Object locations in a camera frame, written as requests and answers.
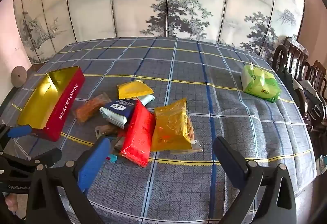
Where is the blue plaid tablecloth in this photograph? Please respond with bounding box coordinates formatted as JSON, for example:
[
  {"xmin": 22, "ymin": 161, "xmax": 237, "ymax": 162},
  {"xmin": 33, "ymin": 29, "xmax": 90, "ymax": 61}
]
[{"xmin": 0, "ymin": 36, "xmax": 317, "ymax": 224}]

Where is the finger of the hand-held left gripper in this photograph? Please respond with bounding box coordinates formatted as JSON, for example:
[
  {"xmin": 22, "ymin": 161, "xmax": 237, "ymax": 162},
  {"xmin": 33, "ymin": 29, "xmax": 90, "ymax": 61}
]
[
  {"xmin": 0, "ymin": 119, "xmax": 33, "ymax": 153},
  {"xmin": 0, "ymin": 147, "xmax": 62, "ymax": 181}
]

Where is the grey black jagged cloth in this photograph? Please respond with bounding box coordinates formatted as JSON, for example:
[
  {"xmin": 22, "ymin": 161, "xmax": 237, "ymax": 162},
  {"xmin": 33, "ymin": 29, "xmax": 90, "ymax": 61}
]
[{"xmin": 282, "ymin": 67, "xmax": 327, "ymax": 125}]

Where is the yellow snack packet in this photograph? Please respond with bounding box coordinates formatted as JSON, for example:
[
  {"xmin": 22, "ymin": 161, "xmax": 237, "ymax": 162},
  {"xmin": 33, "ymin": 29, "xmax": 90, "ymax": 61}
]
[{"xmin": 117, "ymin": 80, "xmax": 154, "ymax": 100}]

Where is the white teal object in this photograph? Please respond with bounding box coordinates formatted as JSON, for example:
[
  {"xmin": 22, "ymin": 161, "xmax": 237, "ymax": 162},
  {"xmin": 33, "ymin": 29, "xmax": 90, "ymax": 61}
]
[{"xmin": 317, "ymin": 155, "xmax": 327, "ymax": 173}]

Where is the pale blue snack packet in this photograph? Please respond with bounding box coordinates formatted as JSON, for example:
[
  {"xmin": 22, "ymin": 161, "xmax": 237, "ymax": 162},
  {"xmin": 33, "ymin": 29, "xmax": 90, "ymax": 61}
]
[{"xmin": 138, "ymin": 94, "xmax": 155, "ymax": 106}]

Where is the round wooden disc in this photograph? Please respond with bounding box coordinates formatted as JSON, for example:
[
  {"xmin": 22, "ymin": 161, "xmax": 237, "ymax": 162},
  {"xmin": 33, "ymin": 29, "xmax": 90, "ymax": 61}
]
[{"xmin": 11, "ymin": 66, "xmax": 27, "ymax": 86}]

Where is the brown sesame candy packet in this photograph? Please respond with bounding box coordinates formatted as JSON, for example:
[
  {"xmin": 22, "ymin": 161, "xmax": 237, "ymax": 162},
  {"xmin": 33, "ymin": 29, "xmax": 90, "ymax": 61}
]
[{"xmin": 72, "ymin": 93, "xmax": 111, "ymax": 123}]

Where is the dark wooden chair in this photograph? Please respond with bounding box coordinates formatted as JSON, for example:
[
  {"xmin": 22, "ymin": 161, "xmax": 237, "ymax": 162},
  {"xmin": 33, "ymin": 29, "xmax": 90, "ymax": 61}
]
[
  {"xmin": 272, "ymin": 36, "xmax": 311, "ymax": 112},
  {"xmin": 305, "ymin": 60, "xmax": 327, "ymax": 132}
]

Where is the green tissue pack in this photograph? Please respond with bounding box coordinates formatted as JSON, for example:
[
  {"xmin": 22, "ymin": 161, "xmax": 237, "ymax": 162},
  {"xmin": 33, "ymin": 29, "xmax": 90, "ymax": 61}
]
[{"xmin": 241, "ymin": 62, "xmax": 281, "ymax": 103}]

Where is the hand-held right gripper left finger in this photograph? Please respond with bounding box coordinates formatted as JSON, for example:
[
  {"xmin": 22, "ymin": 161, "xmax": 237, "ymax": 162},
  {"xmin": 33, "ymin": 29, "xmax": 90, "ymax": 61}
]
[{"xmin": 26, "ymin": 136, "xmax": 113, "ymax": 224}]

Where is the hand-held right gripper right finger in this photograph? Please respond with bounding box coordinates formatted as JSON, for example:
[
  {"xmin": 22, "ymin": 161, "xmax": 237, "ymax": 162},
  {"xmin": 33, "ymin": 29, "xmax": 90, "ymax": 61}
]
[{"xmin": 213, "ymin": 136, "xmax": 297, "ymax": 224}]

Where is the red snack packet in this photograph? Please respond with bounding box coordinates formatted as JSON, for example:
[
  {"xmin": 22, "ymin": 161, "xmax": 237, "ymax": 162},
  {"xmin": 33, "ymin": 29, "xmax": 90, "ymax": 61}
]
[{"xmin": 120, "ymin": 99, "xmax": 156, "ymax": 168}]

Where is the red tin box gold inside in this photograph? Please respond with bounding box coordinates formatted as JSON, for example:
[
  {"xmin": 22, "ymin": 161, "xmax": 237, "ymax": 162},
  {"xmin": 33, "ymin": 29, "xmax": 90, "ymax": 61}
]
[{"xmin": 17, "ymin": 66, "xmax": 85, "ymax": 142}]

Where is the person's left hand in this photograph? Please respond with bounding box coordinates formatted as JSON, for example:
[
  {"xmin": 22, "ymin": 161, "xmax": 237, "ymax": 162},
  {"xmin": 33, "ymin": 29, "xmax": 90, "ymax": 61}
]
[{"xmin": 4, "ymin": 193, "xmax": 19, "ymax": 213}]

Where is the clear candy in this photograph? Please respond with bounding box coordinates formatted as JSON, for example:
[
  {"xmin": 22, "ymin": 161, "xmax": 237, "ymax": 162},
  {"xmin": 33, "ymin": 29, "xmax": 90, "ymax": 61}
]
[{"xmin": 94, "ymin": 123, "xmax": 125, "ymax": 141}]

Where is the yellow peanut bag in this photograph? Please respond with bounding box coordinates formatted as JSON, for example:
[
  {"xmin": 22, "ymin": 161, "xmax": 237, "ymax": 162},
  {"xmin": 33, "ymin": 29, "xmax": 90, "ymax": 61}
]
[{"xmin": 151, "ymin": 98, "xmax": 203, "ymax": 154}]

